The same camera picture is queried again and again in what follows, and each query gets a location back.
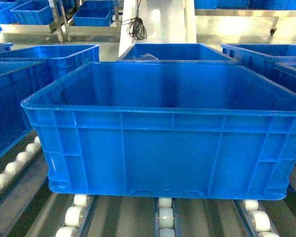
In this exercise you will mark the large blue plastic crate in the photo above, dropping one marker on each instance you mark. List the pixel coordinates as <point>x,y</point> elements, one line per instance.
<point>177,130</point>

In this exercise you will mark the blue crate far shelf centre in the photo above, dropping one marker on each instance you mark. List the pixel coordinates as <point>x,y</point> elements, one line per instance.
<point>98,13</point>

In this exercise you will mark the blue crate shelf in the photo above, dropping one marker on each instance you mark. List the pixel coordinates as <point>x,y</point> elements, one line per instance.
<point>98,13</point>
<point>33,12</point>

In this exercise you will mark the blue crate far shelf left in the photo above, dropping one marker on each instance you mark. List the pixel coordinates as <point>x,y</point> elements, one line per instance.
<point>33,12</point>

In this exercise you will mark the blue crate behind centre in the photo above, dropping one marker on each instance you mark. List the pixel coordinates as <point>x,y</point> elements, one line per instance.
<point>174,52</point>

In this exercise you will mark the white roller track centre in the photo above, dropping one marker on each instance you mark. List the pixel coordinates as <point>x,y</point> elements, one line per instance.
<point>166,218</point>

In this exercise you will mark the white roller track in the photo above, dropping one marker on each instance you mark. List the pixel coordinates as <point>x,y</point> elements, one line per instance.
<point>13,168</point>
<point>78,217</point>
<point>166,218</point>
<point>254,218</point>

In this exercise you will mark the blue crate rear left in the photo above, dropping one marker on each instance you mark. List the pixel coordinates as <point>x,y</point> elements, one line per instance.
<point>59,59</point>

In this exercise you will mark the white roller track far left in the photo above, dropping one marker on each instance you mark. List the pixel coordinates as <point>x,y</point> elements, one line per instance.
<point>13,168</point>

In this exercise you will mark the blue crate rear right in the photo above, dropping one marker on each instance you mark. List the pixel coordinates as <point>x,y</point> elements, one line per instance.
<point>261,58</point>

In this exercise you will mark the blue crate near left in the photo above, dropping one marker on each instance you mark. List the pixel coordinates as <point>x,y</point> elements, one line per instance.
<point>18,80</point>

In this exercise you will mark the blue crate near right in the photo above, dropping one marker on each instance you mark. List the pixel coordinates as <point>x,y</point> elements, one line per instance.
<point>285,75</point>

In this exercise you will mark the white roller track right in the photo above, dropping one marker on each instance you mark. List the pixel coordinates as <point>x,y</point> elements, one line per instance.
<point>254,218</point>

